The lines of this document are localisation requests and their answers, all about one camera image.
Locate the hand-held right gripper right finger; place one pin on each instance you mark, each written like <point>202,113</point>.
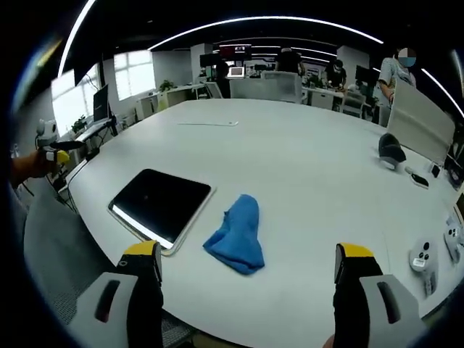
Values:
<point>357,290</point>

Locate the green potted plant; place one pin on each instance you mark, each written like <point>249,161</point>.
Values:
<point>79,125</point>
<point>166,86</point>

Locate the black smartphone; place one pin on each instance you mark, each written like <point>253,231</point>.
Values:
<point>420,180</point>

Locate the blue cleaning cloth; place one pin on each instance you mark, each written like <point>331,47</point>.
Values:
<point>237,239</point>

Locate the hand's thumb tip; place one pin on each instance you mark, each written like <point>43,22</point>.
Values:
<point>328,342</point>

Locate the red wall screen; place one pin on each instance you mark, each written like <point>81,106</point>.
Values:
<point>235,50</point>

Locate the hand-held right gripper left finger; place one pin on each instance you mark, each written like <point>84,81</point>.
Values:
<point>143,290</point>

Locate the black computer monitor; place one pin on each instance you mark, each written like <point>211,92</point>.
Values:
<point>101,103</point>

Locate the white mesh office chair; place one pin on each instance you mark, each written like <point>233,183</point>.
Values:
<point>420,121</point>
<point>282,86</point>

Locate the white laptop screen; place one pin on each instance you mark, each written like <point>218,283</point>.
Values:
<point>236,72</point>

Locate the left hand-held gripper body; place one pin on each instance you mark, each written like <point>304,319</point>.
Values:
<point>46,135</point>

